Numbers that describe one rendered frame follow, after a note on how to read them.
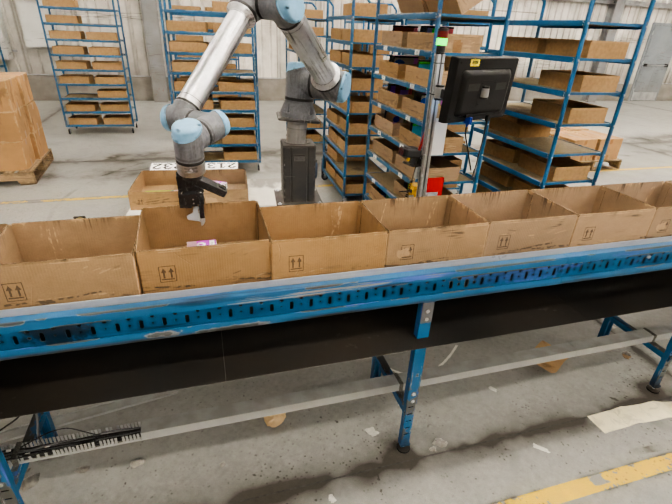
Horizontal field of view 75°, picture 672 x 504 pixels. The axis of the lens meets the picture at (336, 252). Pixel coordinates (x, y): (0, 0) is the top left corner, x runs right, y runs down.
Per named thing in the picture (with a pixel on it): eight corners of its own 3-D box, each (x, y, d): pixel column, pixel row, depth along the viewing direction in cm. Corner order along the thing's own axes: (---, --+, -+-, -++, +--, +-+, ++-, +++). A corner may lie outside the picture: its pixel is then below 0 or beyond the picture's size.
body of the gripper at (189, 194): (180, 198, 153) (175, 167, 145) (205, 196, 155) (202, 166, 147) (180, 210, 147) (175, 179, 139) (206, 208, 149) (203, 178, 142)
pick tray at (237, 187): (246, 184, 272) (245, 168, 268) (249, 206, 239) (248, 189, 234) (199, 185, 266) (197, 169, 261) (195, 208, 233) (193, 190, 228)
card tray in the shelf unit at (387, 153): (371, 150, 365) (372, 138, 361) (404, 149, 374) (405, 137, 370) (391, 163, 331) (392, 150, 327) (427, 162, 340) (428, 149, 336)
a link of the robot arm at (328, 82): (326, 76, 229) (261, -29, 158) (356, 81, 224) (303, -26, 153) (317, 104, 229) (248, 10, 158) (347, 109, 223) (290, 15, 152)
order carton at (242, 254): (258, 240, 168) (257, 199, 159) (271, 284, 144) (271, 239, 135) (149, 250, 157) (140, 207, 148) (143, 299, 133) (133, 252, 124)
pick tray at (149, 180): (193, 185, 266) (191, 169, 261) (187, 208, 232) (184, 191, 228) (144, 186, 260) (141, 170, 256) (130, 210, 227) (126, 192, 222)
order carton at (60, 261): (150, 258, 156) (143, 214, 148) (143, 303, 131) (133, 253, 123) (24, 269, 145) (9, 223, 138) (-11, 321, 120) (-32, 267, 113)
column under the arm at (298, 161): (273, 191, 263) (272, 136, 248) (316, 190, 267) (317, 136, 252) (276, 207, 240) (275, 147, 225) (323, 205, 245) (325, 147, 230)
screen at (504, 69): (483, 163, 255) (512, 56, 225) (508, 173, 243) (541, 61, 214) (427, 175, 229) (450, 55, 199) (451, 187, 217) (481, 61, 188)
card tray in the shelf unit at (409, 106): (400, 110, 308) (402, 95, 303) (439, 110, 316) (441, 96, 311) (426, 121, 274) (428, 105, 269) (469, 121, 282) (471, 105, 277)
